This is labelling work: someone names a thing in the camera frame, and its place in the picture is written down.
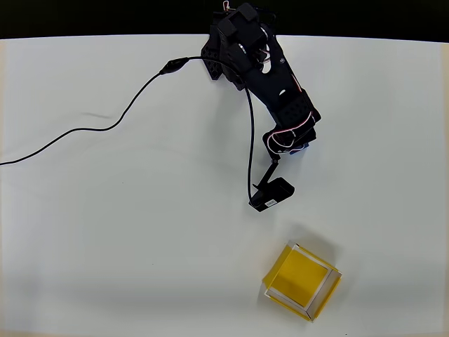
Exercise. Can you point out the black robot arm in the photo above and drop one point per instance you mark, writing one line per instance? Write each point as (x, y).
(270, 80)

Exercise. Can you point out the black camera with white label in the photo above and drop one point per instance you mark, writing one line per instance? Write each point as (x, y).
(273, 194)

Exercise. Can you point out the yellow paper box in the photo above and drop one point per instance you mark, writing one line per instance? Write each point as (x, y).
(298, 281)

